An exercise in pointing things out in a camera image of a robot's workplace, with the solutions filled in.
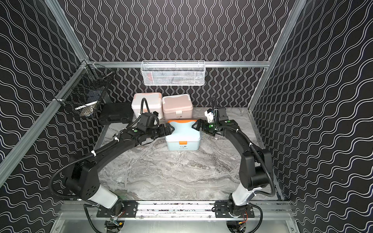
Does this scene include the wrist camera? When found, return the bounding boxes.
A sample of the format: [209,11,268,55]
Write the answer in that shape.
[205,108,229,123]
[136,112,159,132]

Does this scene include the light blue first aid box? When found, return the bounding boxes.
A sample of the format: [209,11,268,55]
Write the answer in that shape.
[165,119,201,151]

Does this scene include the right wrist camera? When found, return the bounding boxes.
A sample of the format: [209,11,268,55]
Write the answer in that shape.
[205,108,229,123]

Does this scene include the black plastic tool case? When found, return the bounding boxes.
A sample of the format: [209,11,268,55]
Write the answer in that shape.
[98,102,134,125]

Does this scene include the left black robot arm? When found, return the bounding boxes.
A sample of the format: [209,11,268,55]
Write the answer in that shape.
[48,98,175,215]

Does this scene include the white first aid box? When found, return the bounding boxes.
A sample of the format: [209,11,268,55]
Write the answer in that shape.
[131,92,163,119]

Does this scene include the black wire wall basket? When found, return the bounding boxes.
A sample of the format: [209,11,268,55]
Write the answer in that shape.
[57,60,115,118]

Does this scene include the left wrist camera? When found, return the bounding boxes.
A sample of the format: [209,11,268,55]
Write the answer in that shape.
[136,112,159,132]

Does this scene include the white wire wall basket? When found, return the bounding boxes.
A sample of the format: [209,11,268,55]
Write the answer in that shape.
[140,60,206,86]

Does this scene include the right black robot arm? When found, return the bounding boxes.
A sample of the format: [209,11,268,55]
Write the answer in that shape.
[192,97,276,217]

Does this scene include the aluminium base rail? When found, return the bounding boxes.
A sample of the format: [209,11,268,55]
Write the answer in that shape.
[59,201,292,221]

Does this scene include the pink first aid box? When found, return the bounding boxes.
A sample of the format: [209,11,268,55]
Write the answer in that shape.
[162,94,193,121]

